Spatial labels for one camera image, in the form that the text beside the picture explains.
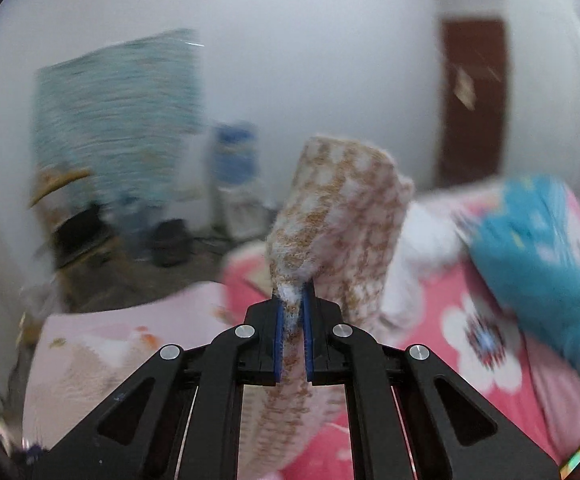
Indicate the black floor object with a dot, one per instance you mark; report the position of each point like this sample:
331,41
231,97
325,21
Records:
170,242

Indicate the white fluffy cloth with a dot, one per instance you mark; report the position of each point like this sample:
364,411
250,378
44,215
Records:
425,240

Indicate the black bag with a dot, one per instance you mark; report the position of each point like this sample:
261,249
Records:
80,235

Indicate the dark brown door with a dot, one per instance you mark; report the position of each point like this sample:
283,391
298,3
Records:
472,110

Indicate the pink floral blanket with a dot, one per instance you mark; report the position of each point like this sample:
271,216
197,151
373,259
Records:
450,300

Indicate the beige white checkered sweater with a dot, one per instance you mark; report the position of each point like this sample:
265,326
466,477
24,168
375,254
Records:
340,210

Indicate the wooden chair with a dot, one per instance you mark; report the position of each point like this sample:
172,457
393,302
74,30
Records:
60,180

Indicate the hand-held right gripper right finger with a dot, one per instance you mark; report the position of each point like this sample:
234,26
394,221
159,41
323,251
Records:
309,345

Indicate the teal patterned wall cloth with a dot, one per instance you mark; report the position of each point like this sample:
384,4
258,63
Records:
120,110

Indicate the blue plush garment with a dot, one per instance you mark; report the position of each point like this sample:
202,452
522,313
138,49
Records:
520,250

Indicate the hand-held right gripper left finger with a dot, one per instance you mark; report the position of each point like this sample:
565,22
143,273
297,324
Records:
278,345

